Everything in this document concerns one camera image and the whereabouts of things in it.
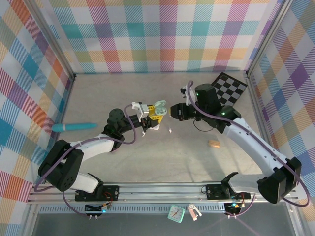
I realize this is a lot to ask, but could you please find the teal plastic tube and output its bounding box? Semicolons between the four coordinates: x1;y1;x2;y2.
52;122;97;132

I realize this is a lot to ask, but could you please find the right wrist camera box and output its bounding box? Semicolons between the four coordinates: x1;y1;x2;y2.
180;83;197;106

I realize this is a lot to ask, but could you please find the pink white clip tool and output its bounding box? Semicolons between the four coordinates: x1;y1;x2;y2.
187;203;203;221

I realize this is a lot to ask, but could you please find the black grey chessboard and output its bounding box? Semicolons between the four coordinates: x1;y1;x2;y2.
211;71;248;107

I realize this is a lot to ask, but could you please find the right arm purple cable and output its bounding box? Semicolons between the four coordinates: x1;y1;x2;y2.
187;80;311;219

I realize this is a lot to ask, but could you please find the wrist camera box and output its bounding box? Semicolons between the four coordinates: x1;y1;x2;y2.
131;101;151;118
180;83;197;106

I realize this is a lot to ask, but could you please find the slotted grey cable duct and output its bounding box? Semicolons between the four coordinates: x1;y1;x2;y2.
39;206;227;214

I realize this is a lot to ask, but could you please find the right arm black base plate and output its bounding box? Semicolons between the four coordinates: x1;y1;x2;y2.
205;183;252;200

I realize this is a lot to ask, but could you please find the aluminium frame post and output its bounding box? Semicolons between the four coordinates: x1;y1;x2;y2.
26;0;76;81
245;0;296;79

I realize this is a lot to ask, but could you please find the thin black cable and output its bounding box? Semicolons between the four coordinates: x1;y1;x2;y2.
192;119;214;133

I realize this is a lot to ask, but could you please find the aluminium extrusion rail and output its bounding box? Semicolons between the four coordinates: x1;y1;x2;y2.
26;182;299;204

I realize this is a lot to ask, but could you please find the teal square alarm clock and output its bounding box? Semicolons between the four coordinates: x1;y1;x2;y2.
167;204;185;224

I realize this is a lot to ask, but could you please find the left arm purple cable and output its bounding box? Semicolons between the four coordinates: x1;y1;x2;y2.
33;104;138;219

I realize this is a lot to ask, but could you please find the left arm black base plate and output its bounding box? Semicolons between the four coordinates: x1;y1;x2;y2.
74;185;120;202

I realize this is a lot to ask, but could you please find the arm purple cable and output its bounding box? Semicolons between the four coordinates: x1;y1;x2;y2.
33;104;138;219
187;80;311;219

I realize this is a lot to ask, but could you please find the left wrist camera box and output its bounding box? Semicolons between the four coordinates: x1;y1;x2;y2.
131;101;151;118

